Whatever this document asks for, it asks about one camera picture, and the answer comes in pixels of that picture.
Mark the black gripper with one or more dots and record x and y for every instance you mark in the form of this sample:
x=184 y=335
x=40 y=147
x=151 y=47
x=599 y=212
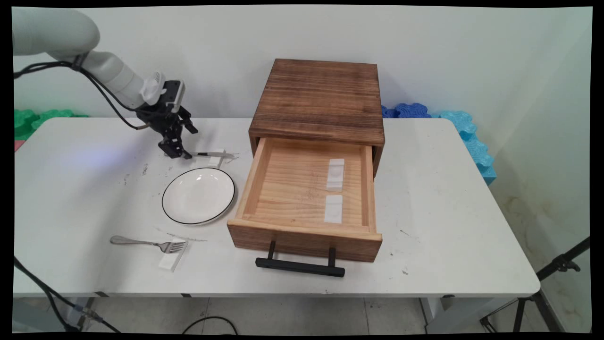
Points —
x=163 y=122

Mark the silver table knife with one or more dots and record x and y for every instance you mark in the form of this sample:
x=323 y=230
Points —
x=212 y=154

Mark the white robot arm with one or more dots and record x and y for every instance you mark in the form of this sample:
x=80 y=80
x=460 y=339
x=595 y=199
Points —
x=56 y=38

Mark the white cutlery rest block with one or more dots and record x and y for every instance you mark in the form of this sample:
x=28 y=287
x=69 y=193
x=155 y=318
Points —
x=215 y=160
x=169 y=260

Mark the white plate black rim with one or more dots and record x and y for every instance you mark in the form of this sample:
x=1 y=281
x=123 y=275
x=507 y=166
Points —
x=198 y=196

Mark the silver fork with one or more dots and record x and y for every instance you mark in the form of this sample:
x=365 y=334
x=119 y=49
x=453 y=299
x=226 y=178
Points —
x=137 y=242

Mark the light wooden drawer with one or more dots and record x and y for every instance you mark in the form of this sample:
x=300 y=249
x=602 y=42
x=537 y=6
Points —
x=292 y=189

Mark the dark wooden cabinet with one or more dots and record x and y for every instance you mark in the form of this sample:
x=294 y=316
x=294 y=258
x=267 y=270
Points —
x=321 y=99

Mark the green foam mat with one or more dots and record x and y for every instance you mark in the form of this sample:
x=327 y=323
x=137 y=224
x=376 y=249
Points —
x=28 y=120

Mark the white block in drawer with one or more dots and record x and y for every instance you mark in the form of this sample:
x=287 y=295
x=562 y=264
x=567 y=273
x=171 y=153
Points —
x=333 y=209
x=335 y=174

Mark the red foam mat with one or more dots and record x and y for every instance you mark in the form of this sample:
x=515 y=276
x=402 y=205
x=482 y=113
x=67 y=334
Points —
x=18 y=144

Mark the white table leg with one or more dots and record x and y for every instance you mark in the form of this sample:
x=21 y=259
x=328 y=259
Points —
x=80 y=307
x=453 y=314

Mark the dark blue foam mat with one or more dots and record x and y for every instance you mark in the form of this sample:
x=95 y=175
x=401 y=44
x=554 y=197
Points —
x=410 y=111

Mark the light blue foam mat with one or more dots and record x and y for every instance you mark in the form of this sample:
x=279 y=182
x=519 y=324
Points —
x=474 y=144

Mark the black tripod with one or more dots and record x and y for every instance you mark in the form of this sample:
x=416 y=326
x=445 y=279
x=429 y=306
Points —
x=559 y=264

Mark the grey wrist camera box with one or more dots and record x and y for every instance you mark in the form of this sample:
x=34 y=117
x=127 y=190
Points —
x=173 y=94

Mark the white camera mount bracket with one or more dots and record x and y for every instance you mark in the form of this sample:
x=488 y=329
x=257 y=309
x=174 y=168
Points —
x=152 y=87

